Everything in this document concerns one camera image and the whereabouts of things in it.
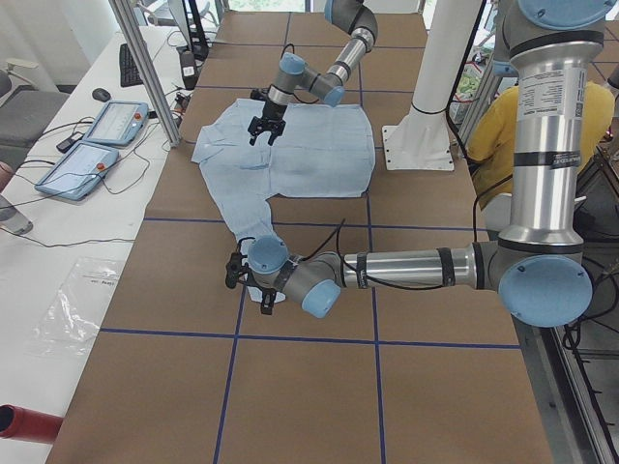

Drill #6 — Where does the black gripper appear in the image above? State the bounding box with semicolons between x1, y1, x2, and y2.
248;100;286;146
246;270;283;315

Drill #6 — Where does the light blue button-up shirt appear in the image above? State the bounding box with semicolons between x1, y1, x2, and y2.
192;99;375;241

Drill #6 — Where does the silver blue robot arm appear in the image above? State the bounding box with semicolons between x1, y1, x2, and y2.
248;0;378;145
241;1;514;344

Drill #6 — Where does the black device with label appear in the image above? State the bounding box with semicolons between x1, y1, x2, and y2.
177;47;198;90

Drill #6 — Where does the upper blue teach pendant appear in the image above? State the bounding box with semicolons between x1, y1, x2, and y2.
83;101;149;147

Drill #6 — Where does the blue teach pendant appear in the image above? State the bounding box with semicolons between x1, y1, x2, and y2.
83;101;149;147
34;141;119;201

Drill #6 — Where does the black keyboard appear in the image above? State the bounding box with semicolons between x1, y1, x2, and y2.
119;43;142;88

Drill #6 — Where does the grey computer mouse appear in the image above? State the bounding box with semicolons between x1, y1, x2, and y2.
92;88;111;102

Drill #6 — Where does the clear plastic bag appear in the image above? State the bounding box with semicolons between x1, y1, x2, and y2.
26;257;125;359

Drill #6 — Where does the lower blue teach pendant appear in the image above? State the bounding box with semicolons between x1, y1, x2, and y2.
34;141;119;201

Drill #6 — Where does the white side table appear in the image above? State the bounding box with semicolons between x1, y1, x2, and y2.
0;23;223;417

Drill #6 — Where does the person in yellow shirt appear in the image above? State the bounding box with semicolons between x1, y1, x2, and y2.
467;81;615;209

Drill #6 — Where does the grey office chair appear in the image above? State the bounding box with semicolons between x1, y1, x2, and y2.
1;58;70;150

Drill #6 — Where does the red cylinder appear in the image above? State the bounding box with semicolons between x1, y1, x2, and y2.
1;404;64;444

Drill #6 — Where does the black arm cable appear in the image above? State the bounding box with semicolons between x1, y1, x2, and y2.
289;217;456;292
281;43;320;105

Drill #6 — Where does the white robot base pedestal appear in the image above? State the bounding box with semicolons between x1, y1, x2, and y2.
382;0;484;171

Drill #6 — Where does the grey aluminium frame post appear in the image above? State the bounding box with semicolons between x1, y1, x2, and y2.
108;0;181;148

